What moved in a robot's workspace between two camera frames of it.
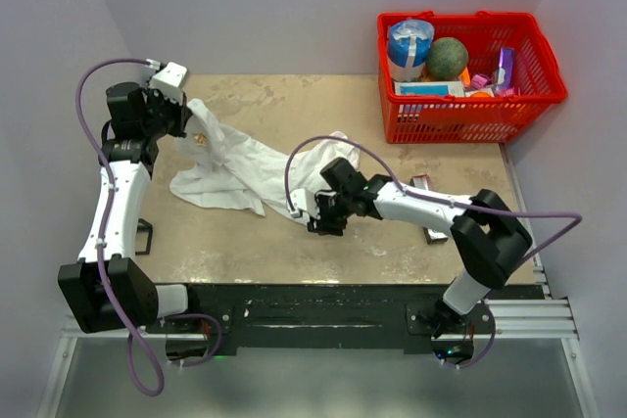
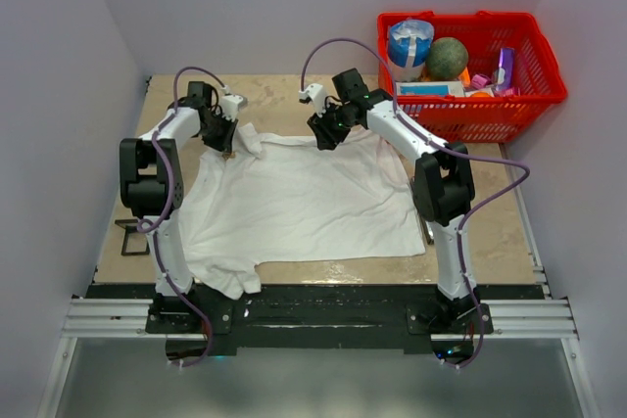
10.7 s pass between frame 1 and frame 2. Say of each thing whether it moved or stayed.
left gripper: moved
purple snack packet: stayed
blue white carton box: stayed
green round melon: stayed
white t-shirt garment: moved
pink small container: stayed
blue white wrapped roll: stayed
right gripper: moved
